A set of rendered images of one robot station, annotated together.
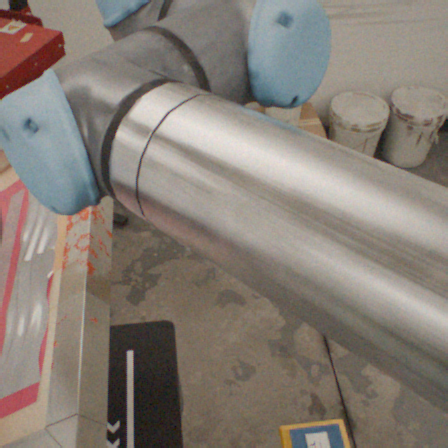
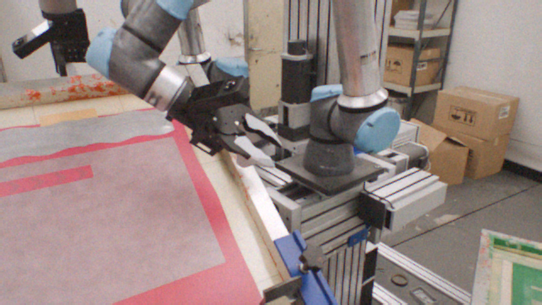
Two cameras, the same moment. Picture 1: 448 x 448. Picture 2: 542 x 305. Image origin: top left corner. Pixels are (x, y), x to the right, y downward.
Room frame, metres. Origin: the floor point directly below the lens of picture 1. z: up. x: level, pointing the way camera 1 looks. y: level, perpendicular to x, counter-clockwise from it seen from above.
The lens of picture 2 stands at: (0.38, 1.09, 1.74)
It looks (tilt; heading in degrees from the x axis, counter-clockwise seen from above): 23 degrees down; 246
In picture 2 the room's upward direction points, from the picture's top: straight up
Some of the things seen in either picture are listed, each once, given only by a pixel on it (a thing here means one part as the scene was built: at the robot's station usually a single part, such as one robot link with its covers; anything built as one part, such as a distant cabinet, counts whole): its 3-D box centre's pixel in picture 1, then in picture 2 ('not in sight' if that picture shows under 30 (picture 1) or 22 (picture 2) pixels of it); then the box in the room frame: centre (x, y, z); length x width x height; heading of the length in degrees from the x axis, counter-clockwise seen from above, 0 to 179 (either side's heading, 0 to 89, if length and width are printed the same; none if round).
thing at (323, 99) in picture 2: not in sight; (333, 109); (-0.20, 0.20, 1.42); 0.13 x 0.12 x 0.14; 94
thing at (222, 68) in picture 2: not in sight; (230, 77); (-0.07, -0.29, 1.42); 0.13 x 0.12 x 0.14; 137
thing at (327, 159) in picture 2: not in sight; (329, 148); (-0.20, 0.20, 1.31); 0.15 x 0.15 x 0.10
